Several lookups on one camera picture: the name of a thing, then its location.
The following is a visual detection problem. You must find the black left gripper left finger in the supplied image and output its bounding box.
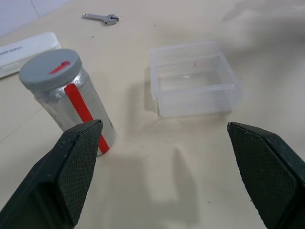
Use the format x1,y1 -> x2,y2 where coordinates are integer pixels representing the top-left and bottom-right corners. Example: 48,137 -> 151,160
0,119 -> 103,229

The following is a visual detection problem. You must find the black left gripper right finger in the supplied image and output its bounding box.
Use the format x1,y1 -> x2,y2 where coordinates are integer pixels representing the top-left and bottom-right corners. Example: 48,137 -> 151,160
227,122 -> 305,229

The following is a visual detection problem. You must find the grey plastic jar lid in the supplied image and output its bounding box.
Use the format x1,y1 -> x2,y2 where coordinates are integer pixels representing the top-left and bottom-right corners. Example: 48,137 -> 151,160
19,49 -> 82,92

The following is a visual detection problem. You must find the clear plastic container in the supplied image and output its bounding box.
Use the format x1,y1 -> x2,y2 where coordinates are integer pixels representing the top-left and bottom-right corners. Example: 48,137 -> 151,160
150,41 -> 243,118

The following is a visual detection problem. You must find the silver jar with grey lid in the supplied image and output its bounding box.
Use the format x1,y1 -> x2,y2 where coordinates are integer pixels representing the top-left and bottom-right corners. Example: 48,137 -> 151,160
34,70 -> 117,157

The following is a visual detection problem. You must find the white flat plastic case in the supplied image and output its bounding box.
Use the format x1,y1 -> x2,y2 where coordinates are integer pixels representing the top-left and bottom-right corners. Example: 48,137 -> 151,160
0,31 -> 62,80

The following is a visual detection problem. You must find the silver adjustable wrench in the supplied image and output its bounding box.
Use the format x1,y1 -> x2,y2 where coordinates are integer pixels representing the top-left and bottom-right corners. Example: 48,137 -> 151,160
81,13 -> 120,27

